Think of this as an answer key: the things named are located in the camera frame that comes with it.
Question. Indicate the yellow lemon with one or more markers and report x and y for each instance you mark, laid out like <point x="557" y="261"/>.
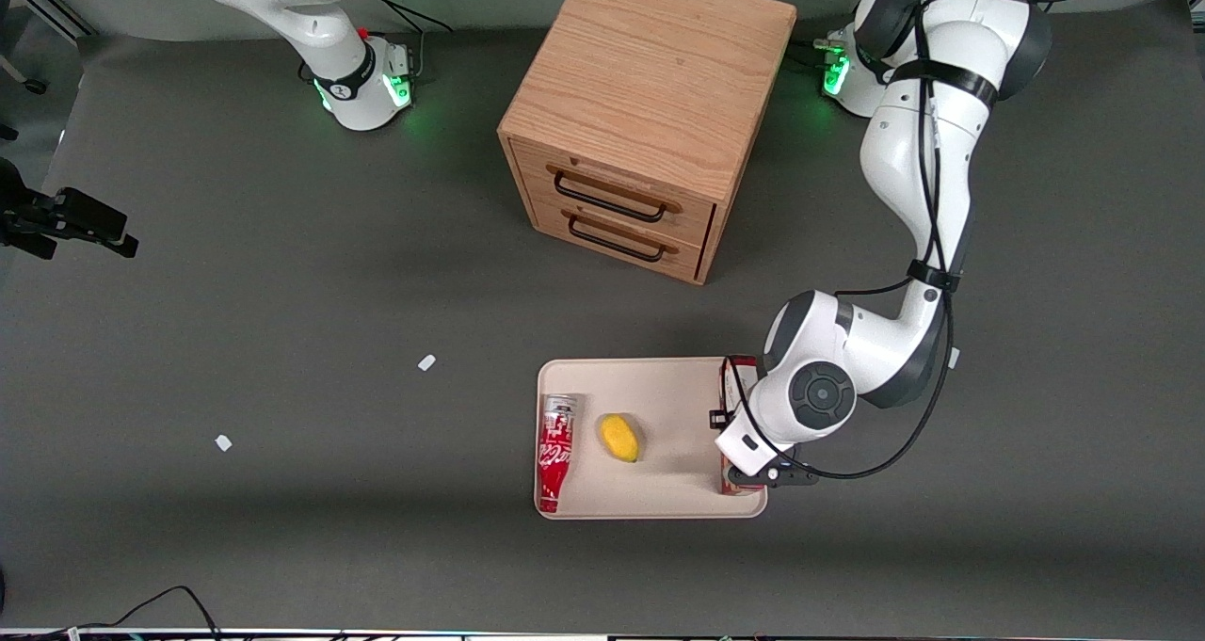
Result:
<point x="618" y="438"/>

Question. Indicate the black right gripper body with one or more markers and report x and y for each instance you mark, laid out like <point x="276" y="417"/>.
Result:
<point x="40" y="217"/>

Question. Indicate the aluminium frame rail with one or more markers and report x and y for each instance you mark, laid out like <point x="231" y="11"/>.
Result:
<point x="47" y="1"/>

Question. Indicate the wooden drawer cabinet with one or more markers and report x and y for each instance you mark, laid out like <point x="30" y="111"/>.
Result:
<point x="650" y="67"/>

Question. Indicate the wooden drawer front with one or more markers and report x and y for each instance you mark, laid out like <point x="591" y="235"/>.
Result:
<point x="692" y="217"/>
<point x="687" y="257"/>

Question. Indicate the black chair caster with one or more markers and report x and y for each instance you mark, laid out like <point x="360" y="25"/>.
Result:
<point x="35" y="85"/>

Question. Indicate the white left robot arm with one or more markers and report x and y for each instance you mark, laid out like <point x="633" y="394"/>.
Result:
<point x="904" y="340"/>

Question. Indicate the red cola can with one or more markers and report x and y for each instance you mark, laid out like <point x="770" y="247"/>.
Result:
<point x="555" y="453"/>

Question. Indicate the beige plastic tray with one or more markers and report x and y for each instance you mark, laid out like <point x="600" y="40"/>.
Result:
<point x="678" y="396"/>

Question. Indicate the red cookie box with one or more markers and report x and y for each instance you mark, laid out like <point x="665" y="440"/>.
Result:
<point x="739" y="382"/>

